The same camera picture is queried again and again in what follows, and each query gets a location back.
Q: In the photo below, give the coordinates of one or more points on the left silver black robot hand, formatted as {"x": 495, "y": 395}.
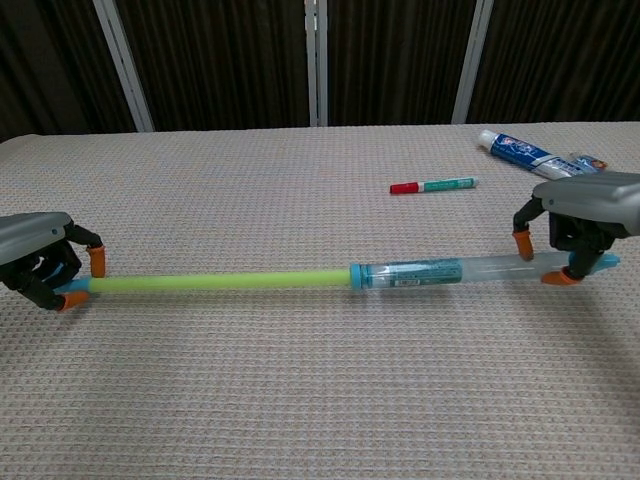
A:
{"x": 30, "y": 235}

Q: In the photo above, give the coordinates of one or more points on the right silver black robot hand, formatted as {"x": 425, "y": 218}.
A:
{"x": 590, "y": 200}

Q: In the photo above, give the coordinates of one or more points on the green and clear water squirter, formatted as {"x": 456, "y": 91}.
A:
{"x": 425, "y": 272}

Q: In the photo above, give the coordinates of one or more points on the small orange blue packet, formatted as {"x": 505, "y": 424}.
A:
{"x": 592, "y": 162}

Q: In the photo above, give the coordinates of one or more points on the blue white toothpaste tube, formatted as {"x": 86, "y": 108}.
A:
{"x": 525, "y": 152}

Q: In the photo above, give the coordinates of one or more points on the red capped white marker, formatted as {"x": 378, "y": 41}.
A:
{"x": 440, "y": 185}

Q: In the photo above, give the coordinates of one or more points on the woven beige tablecloth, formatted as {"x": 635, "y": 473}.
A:
{"x": 300, "y": 375}

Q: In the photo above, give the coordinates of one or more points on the white partition frame post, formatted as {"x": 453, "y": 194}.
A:
{"x": 122, "y": 65}
{"x": 316, "y": 65}
{"x": 472, "y": 65}

